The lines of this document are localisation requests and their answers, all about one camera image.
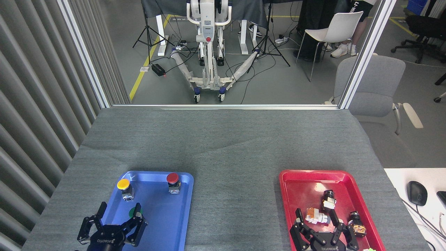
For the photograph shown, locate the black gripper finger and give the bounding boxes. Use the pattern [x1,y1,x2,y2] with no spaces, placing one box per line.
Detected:
[77,201,107,244]
[330,210,359,251]
[290,208,316,251]
[121,203,148,246]

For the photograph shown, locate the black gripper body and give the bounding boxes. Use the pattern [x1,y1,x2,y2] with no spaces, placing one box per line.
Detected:
[86,225,126,251]
[309,233,345,251]

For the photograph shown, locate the yellow push button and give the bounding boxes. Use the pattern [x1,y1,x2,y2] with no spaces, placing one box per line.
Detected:
[117,179,134,201]

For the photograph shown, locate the red push button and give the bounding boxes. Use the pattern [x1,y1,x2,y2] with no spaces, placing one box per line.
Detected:
[166,173,181,194]

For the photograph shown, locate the blue plastic tray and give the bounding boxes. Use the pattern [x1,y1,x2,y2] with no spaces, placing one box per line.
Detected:
[89,170,194,251]

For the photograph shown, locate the red plastic tray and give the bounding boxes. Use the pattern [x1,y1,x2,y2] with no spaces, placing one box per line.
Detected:
[279,169,386,251]

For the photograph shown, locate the white side desk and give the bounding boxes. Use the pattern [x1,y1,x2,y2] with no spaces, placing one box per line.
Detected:
[383,168,446,251]

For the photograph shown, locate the black computer mouse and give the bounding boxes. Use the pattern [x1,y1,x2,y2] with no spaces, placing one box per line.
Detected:
[407,181,428,206]

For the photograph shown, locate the grey office chair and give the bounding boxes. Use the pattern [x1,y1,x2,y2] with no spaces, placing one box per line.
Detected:
[325,54,424,168]

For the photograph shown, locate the office chair base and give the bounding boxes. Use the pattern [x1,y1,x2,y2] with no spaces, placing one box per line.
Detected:
[434,73,446,103]

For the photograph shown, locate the black tripod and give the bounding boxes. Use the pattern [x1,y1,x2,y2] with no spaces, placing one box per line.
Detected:
[132,0,175,65]
[247,0,291,74]

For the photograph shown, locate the white plastic chair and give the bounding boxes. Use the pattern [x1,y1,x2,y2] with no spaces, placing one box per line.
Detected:
[295,11,363,82]

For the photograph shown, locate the white stand on wheels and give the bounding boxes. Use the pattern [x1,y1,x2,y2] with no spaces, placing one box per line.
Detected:
[171,0,260,103]

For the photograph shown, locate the black office chair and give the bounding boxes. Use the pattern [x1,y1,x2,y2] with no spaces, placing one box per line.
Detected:
[391,0,446,64]

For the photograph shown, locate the table with dark cloth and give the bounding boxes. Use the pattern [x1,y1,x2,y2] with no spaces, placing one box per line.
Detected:
[141,0,269,56]

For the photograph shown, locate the blue bin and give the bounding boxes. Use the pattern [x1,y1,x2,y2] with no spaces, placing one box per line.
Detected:
[407,0,429,16]

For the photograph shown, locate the black orange selector switch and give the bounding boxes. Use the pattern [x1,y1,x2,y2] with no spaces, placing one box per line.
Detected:
[348,211,367,237]

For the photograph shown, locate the orange white switch block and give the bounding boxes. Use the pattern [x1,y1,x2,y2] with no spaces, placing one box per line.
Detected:
[306,207,331,225]

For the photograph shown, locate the black white selector switch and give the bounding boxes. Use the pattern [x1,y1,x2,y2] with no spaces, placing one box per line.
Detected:
[321,190,337,212]

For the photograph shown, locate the black mouse cable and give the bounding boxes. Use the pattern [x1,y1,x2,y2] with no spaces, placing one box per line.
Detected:
[401,199,446,239]

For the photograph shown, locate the silver frame rail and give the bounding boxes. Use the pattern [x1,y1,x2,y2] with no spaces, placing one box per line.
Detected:
[111,104,340,110]

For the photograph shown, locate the silver frame post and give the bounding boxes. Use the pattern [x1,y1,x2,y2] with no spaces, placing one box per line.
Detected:
[57,0,114,108]
[339,0,397,109]

